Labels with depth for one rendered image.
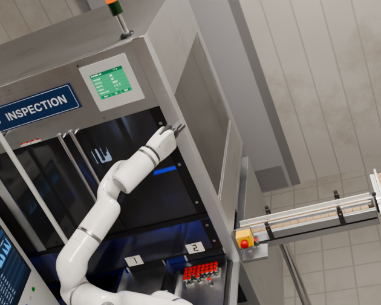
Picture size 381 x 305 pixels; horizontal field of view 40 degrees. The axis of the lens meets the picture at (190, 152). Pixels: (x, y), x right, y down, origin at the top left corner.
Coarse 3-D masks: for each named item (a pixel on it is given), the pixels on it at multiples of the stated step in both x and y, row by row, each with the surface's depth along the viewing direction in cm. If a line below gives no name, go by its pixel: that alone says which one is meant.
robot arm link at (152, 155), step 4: (140, 148) 183; (144, 148) 182; (148, 148) 181; (144, 152) 180; (148, 152) 180; (152, 152) 181; (148, 156) 180; (152, 156) 181; (156, 156) 181; (152, 160) 181; (156, 160) 182; (156, 164) 182
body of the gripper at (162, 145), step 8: (160, 128) 185; (152, 136) 184; (160, 136) 183; (168, 136) 184; (152, 144) 182; (160, 144) 182; (168, 144) 186; (176, 144) 190; (160, 152) 184; (168, 152) 188; (160, 160) 187
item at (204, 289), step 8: (224, 272) 256; (216, 280) 258; (224, 280) 251; (176, 288) 260; (184, 288) 262; (192, 288) 260; (200, 288) 257; (208, 288) 255; (216, 288) 253; (224, 288) 248; (184, 296) 257; (192, 296) 255; (200, 296) 253; (208, 296) 251; (216, 296) 249; (224, 296) 245; (200, 304) 248; (208, 304) 246; (216, 304) 244
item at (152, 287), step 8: (168, 264) 280; (136, 272) 287; (144, 272) 284; (152, 272) 282; (160, 272) 279; (120, 280) 281; (128, 280) 284; (136, 280) 281; (144, 280) 279; (152, 280) 276; (160, 280) 274; (120, 288) 278; (128, 288) 278; (136, 288) 276; (144, 288) 273; (152, 288) 271; (160, 288) 263
